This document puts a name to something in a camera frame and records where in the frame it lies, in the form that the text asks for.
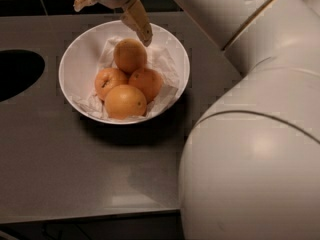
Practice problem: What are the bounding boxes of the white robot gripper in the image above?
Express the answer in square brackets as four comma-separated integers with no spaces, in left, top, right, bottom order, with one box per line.
[73,0,153,47]

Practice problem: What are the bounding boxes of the orange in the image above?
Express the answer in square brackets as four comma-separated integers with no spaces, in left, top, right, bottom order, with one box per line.
[104,85,147,120]
[94,68,128,100]
[113,38,147,74]
[128,68,163,103]

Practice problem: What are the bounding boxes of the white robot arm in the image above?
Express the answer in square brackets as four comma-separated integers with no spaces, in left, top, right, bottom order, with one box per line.
[174,0,320,240]

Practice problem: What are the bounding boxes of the white ceramic bowl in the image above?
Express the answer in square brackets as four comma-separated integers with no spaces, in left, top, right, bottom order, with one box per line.
[59,21,190,125]

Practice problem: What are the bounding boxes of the white paper napkin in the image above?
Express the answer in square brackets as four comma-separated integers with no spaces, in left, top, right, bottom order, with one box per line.
[64,36,183,124]

